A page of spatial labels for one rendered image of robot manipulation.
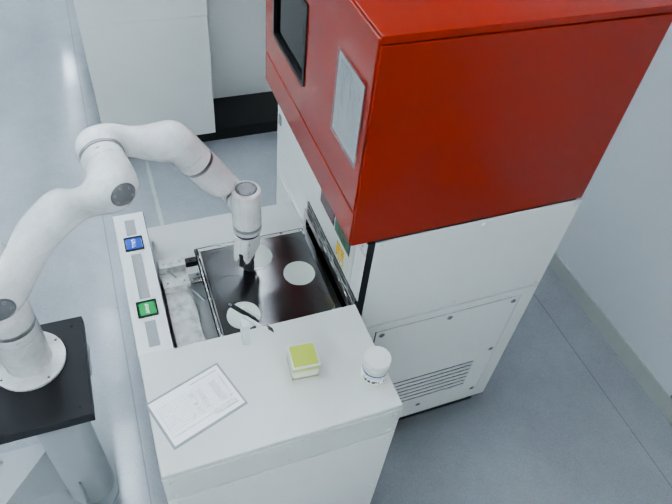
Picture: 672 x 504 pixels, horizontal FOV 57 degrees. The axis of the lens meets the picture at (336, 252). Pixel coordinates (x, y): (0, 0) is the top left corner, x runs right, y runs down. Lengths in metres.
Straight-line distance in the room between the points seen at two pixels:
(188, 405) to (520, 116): 1.08
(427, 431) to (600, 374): 0.91
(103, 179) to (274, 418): 0.71
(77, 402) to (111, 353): 1.13
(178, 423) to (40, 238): 0.55
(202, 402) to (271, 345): 0.24
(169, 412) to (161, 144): 0.66
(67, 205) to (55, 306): 1.71
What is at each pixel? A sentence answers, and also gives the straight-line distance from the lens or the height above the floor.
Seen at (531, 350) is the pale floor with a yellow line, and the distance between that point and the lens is 3.13.
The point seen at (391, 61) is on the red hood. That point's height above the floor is 1.76.
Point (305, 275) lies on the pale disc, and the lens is 1.97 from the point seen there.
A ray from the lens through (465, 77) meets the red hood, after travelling 1.42.
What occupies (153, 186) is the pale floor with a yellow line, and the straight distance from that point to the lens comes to 3.65.
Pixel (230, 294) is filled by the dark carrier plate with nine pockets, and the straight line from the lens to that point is 1.93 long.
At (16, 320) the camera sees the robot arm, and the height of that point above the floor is 1.11.
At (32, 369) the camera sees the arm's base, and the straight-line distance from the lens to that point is 1.88.
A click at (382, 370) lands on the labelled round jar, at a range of 1.62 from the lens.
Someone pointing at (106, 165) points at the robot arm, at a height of 1.50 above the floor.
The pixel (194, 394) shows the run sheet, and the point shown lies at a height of 0.97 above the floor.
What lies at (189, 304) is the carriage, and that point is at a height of 0.88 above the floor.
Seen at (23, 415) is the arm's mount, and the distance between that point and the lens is 1.86.
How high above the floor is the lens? 2.41
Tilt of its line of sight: 47 degrees down
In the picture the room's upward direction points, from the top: 7 degrees clockwise
